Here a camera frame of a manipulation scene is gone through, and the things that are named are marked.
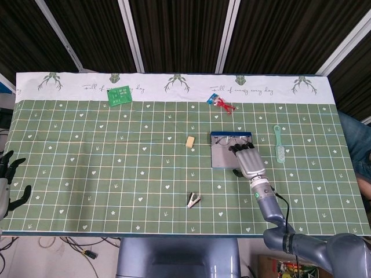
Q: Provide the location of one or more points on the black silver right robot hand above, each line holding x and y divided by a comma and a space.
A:
250, 162

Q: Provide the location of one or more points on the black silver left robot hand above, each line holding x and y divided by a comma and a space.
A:
4, 194

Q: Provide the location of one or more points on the blue floral glasses case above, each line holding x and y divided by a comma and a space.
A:
223, 157

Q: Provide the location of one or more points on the wire-frame eyeglasses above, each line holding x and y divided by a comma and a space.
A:
223, 142

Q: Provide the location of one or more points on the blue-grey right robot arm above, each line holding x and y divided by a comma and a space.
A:
269, 205

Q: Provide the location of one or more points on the mint green brush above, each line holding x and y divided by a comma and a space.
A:
280, 152

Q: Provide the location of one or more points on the tan rectangular eraser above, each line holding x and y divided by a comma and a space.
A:
190, 142

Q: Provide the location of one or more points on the small metal clip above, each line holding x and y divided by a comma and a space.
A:
193, 200

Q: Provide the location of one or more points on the black power adapter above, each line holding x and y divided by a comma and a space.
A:
90, 254

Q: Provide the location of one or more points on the cardboard box with clutter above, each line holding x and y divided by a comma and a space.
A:
278, 267

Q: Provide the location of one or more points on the person in blue jeans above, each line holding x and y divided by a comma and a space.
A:
358, 139

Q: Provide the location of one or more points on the blue white panel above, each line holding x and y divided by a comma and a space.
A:
5, 84

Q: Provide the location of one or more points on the green grid tablecloth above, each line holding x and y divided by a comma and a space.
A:
116, 173

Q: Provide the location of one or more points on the blue-grey robot torso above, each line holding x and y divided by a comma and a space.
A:
176, 257

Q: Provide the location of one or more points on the green card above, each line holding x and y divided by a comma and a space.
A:
119, 96

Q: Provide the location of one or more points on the white partition post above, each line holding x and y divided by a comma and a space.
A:
131, 37
345, 46
227, 34
62, 37

